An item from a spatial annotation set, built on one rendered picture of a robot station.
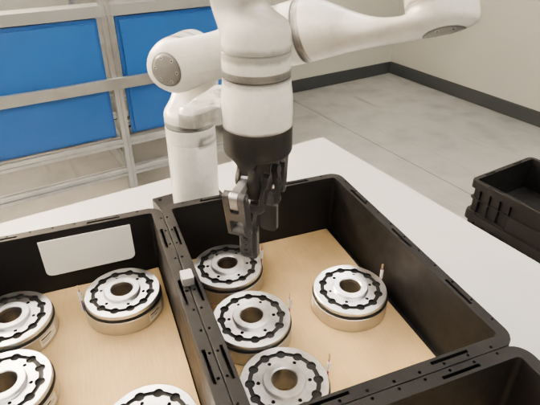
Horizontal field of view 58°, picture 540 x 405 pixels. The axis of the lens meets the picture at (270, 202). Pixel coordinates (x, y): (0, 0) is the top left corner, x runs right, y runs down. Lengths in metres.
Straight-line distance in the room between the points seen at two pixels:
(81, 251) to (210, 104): 0.33
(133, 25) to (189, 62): 1.65
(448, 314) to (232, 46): 0.40
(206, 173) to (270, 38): 0.50
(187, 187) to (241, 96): 0.47
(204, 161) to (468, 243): 0.58
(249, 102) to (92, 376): 0.38
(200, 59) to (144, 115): 1.78
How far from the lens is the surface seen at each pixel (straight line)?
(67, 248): 0.75
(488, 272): 1.06
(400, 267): 0.70
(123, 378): 0.65
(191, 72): 0.81
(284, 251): 0.80
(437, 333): 0.67
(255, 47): 0.47
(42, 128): 2.47
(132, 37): 2.45
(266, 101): 0.48
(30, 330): 0.70
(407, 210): 1.19
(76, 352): 0.69
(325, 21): 0.71
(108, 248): 0.76
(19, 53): 2.37
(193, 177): 0.92
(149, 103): 2.56
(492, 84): 4.02
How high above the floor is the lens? 1.32
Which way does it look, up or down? 32 degrees down
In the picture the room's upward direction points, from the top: straight up
